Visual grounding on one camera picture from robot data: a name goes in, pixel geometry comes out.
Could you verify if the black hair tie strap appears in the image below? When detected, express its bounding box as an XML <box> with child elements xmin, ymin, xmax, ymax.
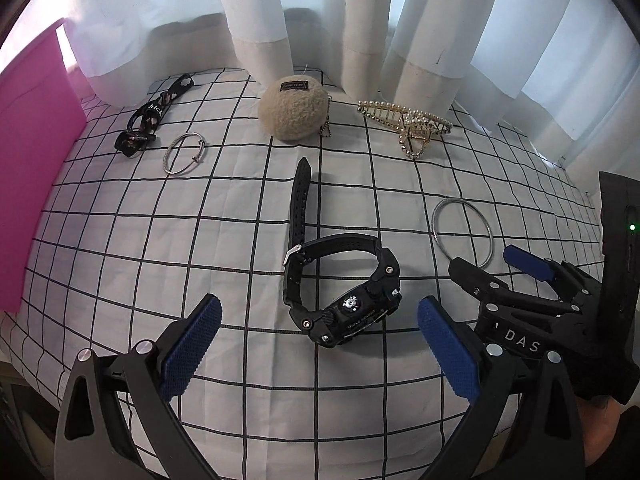
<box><xmin>114</xmin><ymin>72</ymin><xmax>196</xmax><ymax>160</ymax></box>

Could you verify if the large silver bangle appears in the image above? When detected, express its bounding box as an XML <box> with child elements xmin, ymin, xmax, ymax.
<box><xmin>430</xmin><ymin>197</ymin><xmax>496</xmax><ymax>270</ymax></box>

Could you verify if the right hand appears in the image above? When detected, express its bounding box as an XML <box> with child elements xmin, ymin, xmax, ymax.
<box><xmin>576</xmin><ymin>398</ymin><xmax>639</xmax><ymax>480</ymax></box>

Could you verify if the white black grid cloth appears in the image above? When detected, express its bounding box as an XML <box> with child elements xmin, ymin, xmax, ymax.
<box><xmin>1</xmin><ymin>68</ymin><xmax>602</xmax><ymax>479</ymax></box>

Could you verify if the black sport watch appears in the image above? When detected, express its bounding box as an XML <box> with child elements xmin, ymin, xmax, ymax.
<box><xmin>282</xmin><ymin>157</ymin><xmax>402</xmax><ymax>349</ymax></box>

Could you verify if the gold pearl hair claw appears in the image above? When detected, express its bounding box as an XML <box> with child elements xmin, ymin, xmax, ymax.
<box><xmin>357</xmin><ymin>101</ymin><xmax>452</xmax><ymax>160</ymax></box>

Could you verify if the small silver bangle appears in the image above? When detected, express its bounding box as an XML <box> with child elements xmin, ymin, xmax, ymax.
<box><xmin>162</xmin><ymin>131</ymin><xmax>207</xmax><ymax>177</ymax></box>

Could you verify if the beige fluffy pouch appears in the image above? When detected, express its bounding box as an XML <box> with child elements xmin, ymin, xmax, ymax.
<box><xmin>257</xmin><ymin>75</ymin><xmax>331</xmax><ymax>143</ymax></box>

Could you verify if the white curtain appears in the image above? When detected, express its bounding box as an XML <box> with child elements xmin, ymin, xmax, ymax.
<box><xmin>49</xmin><ymin>0</ymin><xmax>640</xmax><ymax>196</ymax></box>

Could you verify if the pink plastic tub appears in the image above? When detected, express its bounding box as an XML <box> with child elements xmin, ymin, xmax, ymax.
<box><xmin>0</xmin><ymin>20</ymin><xmax>87</xmax><ymax>313</ymax></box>

